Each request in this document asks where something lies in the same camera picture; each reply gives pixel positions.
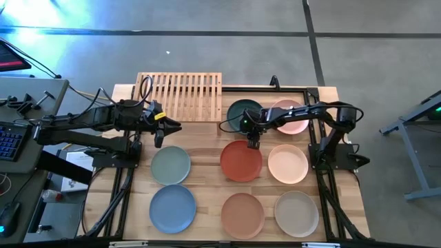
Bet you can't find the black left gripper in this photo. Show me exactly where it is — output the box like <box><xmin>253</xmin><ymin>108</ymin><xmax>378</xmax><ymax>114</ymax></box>
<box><xmin>143</xmin><ymin>99</ymin><xmax>183</xmax><ymax>149</ymax></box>

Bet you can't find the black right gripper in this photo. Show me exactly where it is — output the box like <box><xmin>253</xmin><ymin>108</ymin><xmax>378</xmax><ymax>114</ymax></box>
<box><xmin>240</xmin><ymin>108</ymin><xmax>268</xmax><ymax>150</ymax></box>

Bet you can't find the red plate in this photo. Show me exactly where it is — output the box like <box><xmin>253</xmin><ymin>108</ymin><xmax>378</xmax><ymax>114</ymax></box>
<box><xmin>219</xmin><ymin>139</ymin><xmax>264</xmax><ymax>183</ymax></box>

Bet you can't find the sage green plate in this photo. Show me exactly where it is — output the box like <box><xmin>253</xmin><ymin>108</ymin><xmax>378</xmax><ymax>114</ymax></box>
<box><xmin>150</xmin><ymin>145</ymin><xmax>192</xmax><ymax>186</ymax></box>

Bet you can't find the dark green plate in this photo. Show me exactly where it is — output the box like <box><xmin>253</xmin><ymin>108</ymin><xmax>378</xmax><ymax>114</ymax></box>
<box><xmin>226</xmin><ymin>99</ymin><xmax>265</xmax><ymax>134</ymax></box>

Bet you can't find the peach plate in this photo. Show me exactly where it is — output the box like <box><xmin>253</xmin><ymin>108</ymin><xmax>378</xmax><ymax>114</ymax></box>
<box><xmin>267</xmin><ymin>143</ymin><xmax>309</xmax><ymax>185</ymax></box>

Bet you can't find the pink plate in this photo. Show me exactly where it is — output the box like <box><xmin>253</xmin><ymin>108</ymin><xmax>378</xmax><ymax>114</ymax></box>
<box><xmin>270</xmin><ymin>99</ymin><xmax>310</xmax><ymax>135</ymax></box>

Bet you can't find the terracotta brown plate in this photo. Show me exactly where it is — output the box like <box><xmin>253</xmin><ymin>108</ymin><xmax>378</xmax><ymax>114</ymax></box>
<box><xmin>220</xmin><ymin>192</ymin><xmax>266</xmax><ymax>240</ymax></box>

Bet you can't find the blue plate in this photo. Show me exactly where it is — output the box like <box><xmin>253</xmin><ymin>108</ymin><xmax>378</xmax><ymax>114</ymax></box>
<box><xmin>148</xmin><ymin>184</ymin><xmax>197</xmax><ymax>235</ymax></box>

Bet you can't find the beige plate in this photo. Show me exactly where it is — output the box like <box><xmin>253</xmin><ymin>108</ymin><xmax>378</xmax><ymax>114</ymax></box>
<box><xmin>274</xmin><ymin>190</ymin><xmax>320</xmax><ymax>238</ymax></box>

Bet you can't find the wooden slatted shelf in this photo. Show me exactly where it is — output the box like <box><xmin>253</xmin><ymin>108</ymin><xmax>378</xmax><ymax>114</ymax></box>
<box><xmin>133</xmin><ymin>71</ymin><xmax>223</xmax><ymax>123</ymax></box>

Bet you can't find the white booklet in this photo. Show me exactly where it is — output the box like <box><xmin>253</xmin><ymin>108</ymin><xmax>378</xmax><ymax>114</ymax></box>
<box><xmin>61</xmin><ymin>151</ymin><xmax>94</xmax><ymax>193</ymax></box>

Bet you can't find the black diagonal beam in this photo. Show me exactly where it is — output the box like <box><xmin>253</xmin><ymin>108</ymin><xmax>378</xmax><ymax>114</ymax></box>
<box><xmin>36</xmin><ymin>150</ymin><xmax>94</xmax><ymax>186</ymax></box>

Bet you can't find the grey side desk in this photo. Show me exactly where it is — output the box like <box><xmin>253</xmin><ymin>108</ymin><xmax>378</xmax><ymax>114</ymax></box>
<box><xmin>0</xmin><ymin>77</ymin><xmax>70</xmax><ymax>244</ymax></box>

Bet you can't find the clear plastic bottle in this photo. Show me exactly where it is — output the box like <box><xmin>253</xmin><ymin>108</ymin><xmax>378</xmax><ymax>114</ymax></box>
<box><xmin>41</xmin><ymin>189</ymin><xmax>64</xmax><ymax>203</ymax></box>

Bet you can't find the black desk clamp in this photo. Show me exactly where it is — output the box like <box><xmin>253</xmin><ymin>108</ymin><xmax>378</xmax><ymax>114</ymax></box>
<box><xmin>0</xmin><ymin>95</ymin><xmax>18</xmax><ymax>108</ymax></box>
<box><xmin>15</xmin><ymin>90</ymin><xmax>56</xmax><ymax>116</ymax></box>

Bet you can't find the black backlit keyboard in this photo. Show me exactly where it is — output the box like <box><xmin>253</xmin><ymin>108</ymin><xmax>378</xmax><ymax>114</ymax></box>
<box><xmin>0</xmin><ymin>121</ymin><xmax>34</xmax><ymax>163</ymax></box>

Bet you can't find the grey metal stand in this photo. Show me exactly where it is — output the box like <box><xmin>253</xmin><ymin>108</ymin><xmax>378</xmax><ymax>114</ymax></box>
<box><xmin>378</xmin><ymin>90</ymin><xmax>441</xmax><ymax>203</ymax></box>

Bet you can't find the black computer monitor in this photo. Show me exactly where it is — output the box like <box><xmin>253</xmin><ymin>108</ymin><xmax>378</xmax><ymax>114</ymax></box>
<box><xmin>0</xmin><ymin>38</ymin><xmax>32</xmax><ymax>73</ymax></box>

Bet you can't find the black computer mouse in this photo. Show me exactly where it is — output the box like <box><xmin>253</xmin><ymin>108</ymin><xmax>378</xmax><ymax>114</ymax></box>
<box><xmin>0</xmin><ymin>201</ymin><xmax>21</xmax><ymax>239</ymax></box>

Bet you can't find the green-lit black device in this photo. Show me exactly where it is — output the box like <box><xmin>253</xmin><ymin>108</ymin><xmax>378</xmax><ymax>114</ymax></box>
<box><xmin>425</xmin><ymin>90</ymin><xmax>441</xmax><ymax>121</ymax></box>

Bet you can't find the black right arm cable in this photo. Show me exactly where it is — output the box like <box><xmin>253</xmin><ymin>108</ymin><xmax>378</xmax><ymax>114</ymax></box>
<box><xmin>218</xmin><ymin>113</ymin><xmax>249</xmax><ymax>134</ymax></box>

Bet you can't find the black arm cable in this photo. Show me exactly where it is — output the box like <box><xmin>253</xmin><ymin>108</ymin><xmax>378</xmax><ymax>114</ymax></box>
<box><xmin>218</xmin><ymin>113</ymin><xmax>249</xmax><ymax>134</ymax></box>
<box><xmin>68</xmin><ymin>75</ymin><xmax>154</xmax><ymax>114</ymax></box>

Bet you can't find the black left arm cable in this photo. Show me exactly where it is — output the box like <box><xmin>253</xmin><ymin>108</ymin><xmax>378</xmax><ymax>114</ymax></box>
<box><xmin>68</xmin><ymin>75</ymin><xmax>154</xmax><ymax>114</ymax></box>

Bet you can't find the black aluminium table frame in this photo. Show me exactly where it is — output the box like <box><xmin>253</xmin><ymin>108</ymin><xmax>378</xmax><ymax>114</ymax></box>
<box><xmin>77</xmin><ymin>85</ymin><xmax>371</xmax><ymax>242</ymax></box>

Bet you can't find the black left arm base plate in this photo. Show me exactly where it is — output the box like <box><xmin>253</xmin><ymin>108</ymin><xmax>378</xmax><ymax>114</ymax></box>
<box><xmin>84</xmin><ymin>141</ymin><xmax>142</xmax><ymax>169</ymax></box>

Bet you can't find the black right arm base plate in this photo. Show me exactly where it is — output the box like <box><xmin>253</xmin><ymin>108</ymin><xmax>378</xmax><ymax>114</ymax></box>
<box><xmin>308</xmin><ymin>143</ymin><xmax>371</xmax><ymax>172</ymax></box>

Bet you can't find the silver edge bracket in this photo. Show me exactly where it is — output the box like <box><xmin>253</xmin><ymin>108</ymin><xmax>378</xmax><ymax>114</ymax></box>
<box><xmin>301</xmin><ymin>242</ymin><xmax>342</xmax><ymax>248</ymax></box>
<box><xmin>108</xmin><ymin>240</ymin><xmax>149</xmax><ymax>248</ymax></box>

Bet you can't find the black monitor cable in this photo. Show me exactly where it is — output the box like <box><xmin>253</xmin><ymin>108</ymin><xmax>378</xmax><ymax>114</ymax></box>
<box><xmin>1</xmin><ymin>37</ymin><xmax>63</xmax><ymax>80</ymax></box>

